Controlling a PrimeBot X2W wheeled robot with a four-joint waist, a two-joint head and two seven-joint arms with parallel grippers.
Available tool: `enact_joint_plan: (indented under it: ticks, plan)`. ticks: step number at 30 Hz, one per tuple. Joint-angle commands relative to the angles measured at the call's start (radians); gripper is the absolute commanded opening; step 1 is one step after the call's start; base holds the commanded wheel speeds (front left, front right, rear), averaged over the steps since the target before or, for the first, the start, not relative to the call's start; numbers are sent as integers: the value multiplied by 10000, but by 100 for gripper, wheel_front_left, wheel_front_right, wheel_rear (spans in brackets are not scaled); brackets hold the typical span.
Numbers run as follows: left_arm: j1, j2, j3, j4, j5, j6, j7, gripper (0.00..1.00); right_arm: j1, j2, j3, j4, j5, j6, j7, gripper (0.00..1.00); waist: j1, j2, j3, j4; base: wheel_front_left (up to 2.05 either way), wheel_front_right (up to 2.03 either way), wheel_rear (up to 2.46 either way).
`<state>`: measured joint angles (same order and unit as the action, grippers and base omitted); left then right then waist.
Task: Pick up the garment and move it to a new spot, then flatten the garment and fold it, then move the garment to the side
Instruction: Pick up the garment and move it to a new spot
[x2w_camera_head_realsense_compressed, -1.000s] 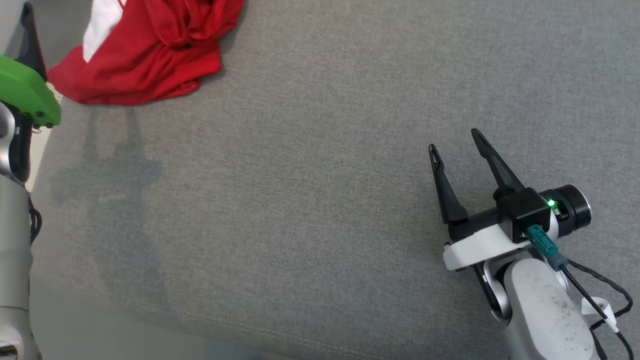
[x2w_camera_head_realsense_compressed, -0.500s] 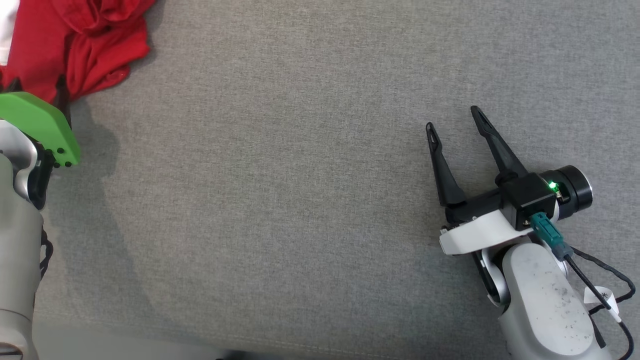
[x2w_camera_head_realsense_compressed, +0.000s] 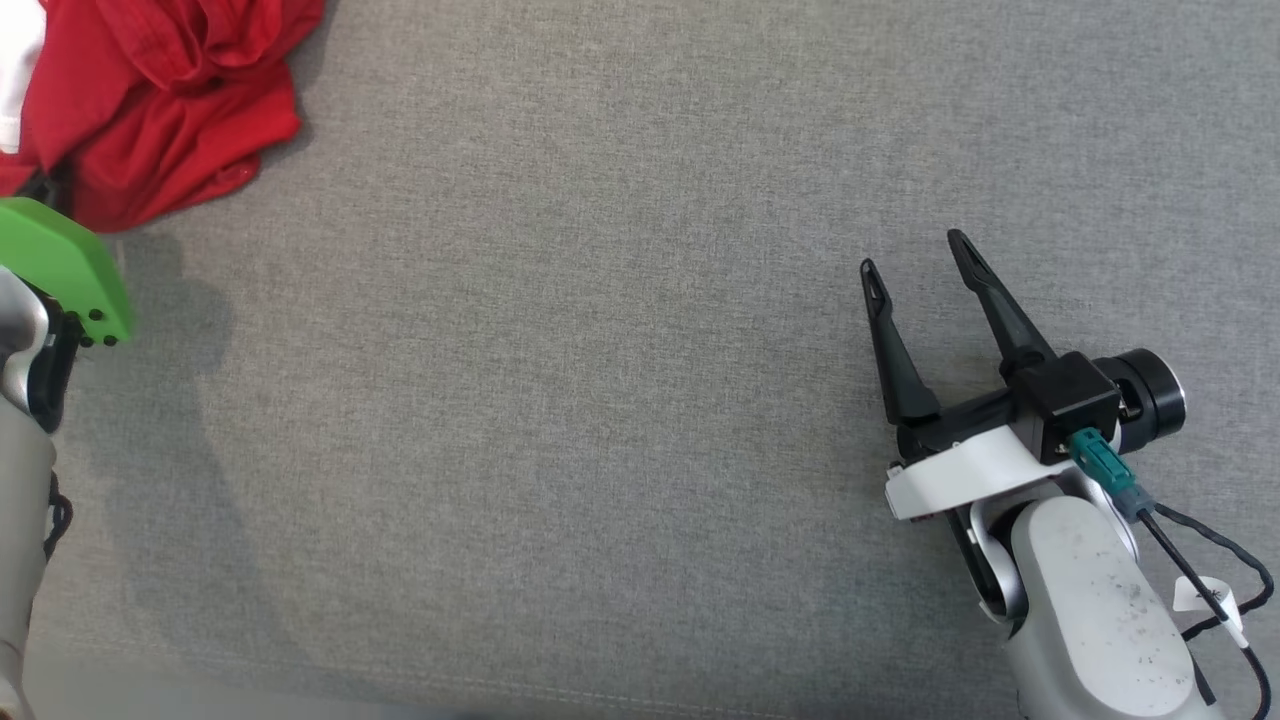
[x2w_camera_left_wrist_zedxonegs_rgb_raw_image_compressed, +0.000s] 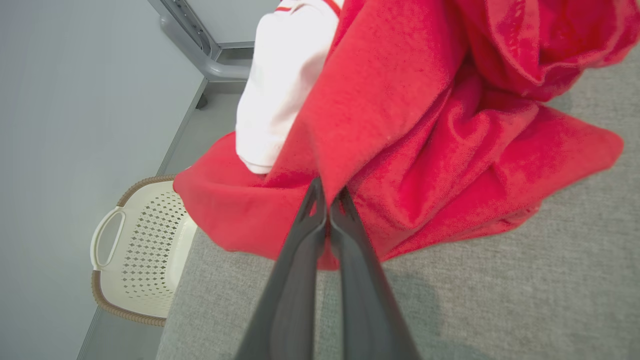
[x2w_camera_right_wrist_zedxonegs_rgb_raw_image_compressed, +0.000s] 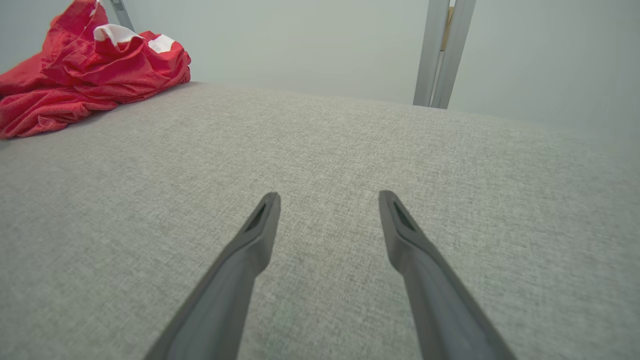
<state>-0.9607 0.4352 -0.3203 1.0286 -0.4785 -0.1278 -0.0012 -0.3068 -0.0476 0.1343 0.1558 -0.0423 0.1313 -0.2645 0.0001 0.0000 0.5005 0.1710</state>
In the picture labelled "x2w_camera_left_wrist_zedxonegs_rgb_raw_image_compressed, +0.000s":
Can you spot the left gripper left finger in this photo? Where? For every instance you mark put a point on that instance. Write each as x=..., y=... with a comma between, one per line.
x=295, y=280

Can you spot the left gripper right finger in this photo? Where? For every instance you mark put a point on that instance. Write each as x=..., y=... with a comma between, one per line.
x=365, y=300

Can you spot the red shirt white sleeves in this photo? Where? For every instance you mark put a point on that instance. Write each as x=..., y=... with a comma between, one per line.
x=400, y=100

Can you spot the cream plastic laundry basket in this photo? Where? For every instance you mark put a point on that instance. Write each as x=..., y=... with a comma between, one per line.
x=150, y=250

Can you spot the grey metal frame post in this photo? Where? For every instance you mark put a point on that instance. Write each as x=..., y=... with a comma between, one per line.
x=220, y=70

